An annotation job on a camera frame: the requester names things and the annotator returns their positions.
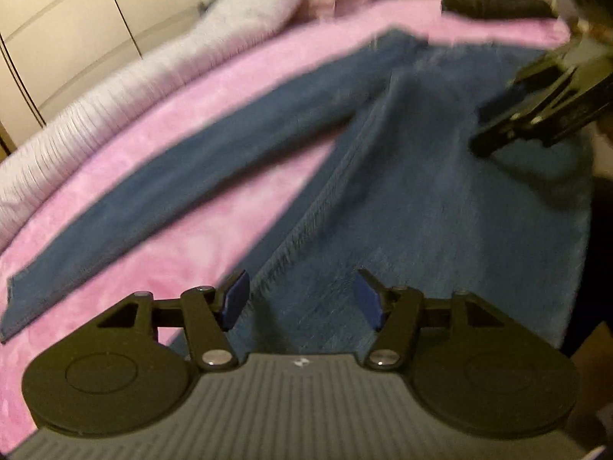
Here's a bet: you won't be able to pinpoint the pink rose blanket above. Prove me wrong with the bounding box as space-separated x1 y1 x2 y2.
1 0 568 452

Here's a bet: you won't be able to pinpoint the blue denim jeans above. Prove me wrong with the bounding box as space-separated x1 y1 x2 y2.
0 28 595 360

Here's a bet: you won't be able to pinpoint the white wardrobe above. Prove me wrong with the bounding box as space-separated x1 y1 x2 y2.
1 0 212 145

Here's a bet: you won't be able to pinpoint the white striped duvet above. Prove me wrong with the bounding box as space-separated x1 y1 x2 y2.
1 0 303 247

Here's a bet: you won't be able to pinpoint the black folded garment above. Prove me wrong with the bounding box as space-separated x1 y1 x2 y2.
441 0 557 21

